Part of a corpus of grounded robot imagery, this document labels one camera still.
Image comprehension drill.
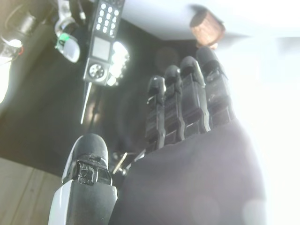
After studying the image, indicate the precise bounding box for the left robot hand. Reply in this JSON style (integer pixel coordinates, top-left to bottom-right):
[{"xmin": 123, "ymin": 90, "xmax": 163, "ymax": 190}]
[{"xmin": 48, "ymin": 46, "xmax": 270, "ymax": 225}]

